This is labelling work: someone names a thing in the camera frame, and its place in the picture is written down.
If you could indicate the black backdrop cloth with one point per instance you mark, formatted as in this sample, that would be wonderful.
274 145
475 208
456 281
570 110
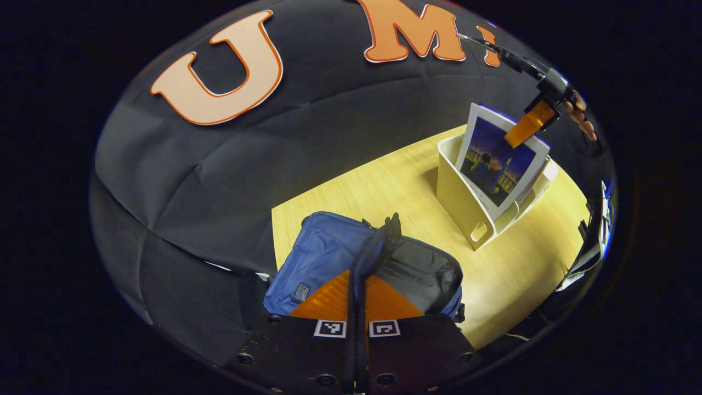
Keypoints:
329 120

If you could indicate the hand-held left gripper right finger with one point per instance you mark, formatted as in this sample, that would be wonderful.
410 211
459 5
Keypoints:
422 351

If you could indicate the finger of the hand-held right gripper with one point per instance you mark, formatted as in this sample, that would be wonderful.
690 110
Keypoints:
526 125

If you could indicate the blue schoolbag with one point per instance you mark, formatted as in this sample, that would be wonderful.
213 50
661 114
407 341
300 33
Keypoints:
323 252

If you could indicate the white bookshelf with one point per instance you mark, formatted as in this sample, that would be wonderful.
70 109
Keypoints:
458 203

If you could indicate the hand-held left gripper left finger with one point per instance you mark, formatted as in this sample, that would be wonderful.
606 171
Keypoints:
290 351

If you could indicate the blue night scene book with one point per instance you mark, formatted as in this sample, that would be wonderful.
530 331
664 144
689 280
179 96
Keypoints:
493 164

